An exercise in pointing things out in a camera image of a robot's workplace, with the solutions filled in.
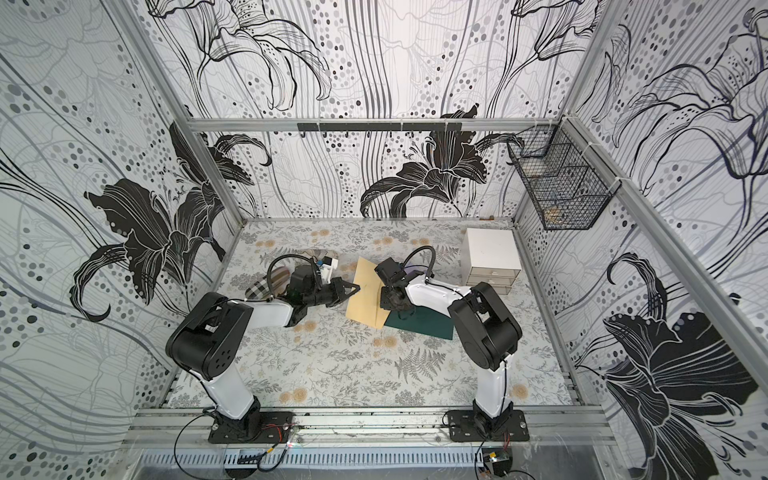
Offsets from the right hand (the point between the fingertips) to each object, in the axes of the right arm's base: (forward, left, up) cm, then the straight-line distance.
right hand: (393, 299), depth 96 cm
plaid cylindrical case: (+1, +44, +4) cm, 44 cm away
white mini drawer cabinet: (+9, -31, +11) cm, 34 cm away
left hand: (-1, +10, +7) cm, 12 cm away
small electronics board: (-42, -26, -2) cm, 50 cm away
